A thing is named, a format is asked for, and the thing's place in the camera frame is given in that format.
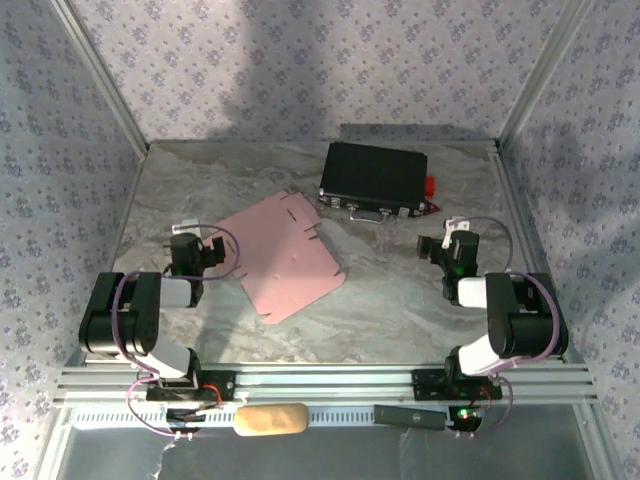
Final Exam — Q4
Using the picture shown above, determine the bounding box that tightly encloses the left aluminium frame post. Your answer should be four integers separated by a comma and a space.
49, 0, 151, 154

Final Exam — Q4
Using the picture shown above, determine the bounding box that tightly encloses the black rectangular device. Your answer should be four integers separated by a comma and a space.
373, 403, 447, 431

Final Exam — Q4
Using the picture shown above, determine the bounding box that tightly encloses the aluminium side rail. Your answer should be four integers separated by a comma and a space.
492, 141, 586, 366

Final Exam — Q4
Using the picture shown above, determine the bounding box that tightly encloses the black cable connector block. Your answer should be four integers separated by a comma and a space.
166, 407, 206, 434

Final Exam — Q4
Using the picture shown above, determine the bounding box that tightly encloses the circuit board with green light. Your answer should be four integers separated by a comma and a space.
447, 404, 485, 434

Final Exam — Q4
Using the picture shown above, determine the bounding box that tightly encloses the right aluminium frame post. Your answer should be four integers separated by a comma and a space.
497, 0, 596, 146

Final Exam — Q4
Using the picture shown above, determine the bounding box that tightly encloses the pink paper box sheet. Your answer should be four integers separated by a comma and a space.
212, 192, 350, 326

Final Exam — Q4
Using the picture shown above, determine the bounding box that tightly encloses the white slotted cable duct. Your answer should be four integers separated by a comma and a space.
72, 405, 451, 430

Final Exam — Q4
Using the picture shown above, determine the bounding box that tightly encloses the black case with metal handle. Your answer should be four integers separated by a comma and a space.
317, 141, 430, 225

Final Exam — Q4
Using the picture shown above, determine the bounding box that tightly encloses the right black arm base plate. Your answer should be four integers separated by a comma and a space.
410, 368, 503, 401

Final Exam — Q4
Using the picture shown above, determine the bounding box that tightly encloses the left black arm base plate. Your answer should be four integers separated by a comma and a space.
145, 369, 237, 404

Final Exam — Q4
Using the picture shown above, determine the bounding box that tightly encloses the tan oblong sponge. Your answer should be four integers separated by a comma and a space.
233, 402, 310, 438

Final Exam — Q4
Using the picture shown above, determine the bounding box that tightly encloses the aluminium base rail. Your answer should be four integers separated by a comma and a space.
54, 363, 599, 406

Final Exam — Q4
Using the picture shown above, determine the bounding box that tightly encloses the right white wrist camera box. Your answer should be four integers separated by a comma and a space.
442, 215, 471, 249

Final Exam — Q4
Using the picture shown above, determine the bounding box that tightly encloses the aluminium frame post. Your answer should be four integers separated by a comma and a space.
49, 0, 151, 154
497, 0, 596, 146

